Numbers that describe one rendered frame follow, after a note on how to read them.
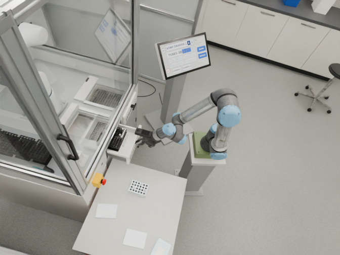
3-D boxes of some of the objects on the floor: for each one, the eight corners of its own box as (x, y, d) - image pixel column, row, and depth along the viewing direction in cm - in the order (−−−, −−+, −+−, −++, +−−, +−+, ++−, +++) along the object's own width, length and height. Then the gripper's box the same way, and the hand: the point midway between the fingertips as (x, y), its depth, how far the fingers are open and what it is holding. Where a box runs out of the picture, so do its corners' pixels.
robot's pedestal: (199, 170, 252) (221, 133, 191) (203, 196, 235) (227, 165, 174) (174, 169, 248) (187, 132, 187) (175, 196, 231) (190, 164, 170)
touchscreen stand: (193, 132, 283) (218, 70, 200) (164, 145, 265) (177, 83, 182) (173, 105, 304) (188, 39, 222) (144, 116, 286) (149, 49, 204)
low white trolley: (172, 207, 224) (187, 178, 162) (156, 279, 187) (167, 277, 126) (118, 192, 225) (112, 158, 164) (91, 260, 189) (71, 249, 127)
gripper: (160, 145, 144) (140, 153, 158) (164, 133, 150) (145, 141, 164) (150, 138, 140) (131, 147, 154) (154, 126, 146) (136, 135, 161)
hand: (136, 141), depth 157 cm, fingers closed on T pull, 3 cm apart
